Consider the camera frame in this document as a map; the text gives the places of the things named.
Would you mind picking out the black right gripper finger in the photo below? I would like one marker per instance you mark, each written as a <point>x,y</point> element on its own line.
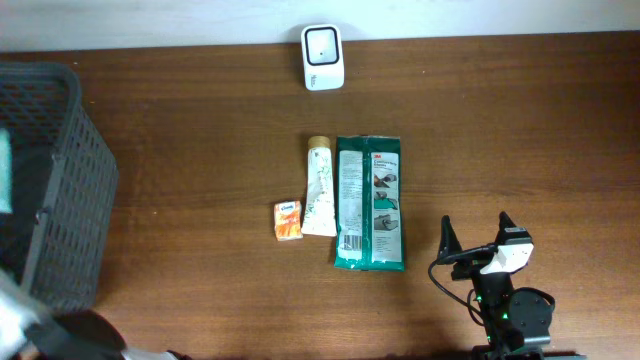
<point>449,244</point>
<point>507,229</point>

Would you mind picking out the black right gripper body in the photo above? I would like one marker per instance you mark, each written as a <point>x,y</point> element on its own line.
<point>469,266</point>

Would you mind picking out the green glove package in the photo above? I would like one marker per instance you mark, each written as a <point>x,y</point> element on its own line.
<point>369,221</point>

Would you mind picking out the white tube with cork cap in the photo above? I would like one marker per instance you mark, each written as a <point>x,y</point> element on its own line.
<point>319,215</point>

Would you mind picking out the orange tissue pack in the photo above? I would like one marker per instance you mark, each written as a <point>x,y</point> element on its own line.
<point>287,221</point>

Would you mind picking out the mint wet wipes pack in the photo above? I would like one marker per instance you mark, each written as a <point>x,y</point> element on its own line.
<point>5,173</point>

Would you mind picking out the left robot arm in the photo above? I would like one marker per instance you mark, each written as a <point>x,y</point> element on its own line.
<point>27,325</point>

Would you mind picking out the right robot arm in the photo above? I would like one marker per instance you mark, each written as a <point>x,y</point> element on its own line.
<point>516,320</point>

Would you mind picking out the white barcode scanner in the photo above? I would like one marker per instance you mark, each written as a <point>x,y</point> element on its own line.
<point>323,58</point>

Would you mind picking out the grey plastic basket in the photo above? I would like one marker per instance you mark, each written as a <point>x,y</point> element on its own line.
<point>63,180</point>

